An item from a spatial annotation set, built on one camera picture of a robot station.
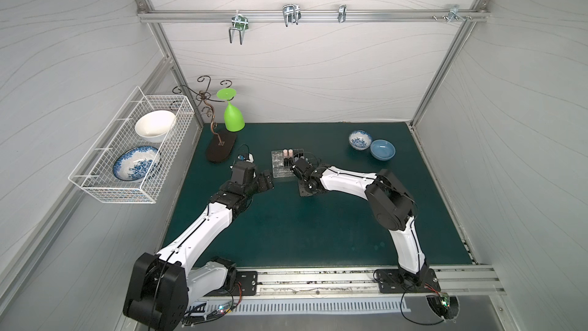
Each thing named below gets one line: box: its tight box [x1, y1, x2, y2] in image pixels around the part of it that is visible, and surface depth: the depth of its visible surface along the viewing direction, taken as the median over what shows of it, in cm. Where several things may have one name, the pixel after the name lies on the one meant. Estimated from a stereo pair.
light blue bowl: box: [369, 138, 397, 161], surface depth 109 cm
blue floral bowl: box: [348, 129, 373, 151], surface depth 113 cm
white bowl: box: [134, 110, 177, 144], surface depth 72 cm
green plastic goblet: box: [215, 87, 246, 133], surface depth 94 cm
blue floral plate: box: [112, 145, 160, 182], surface depth 65 cm
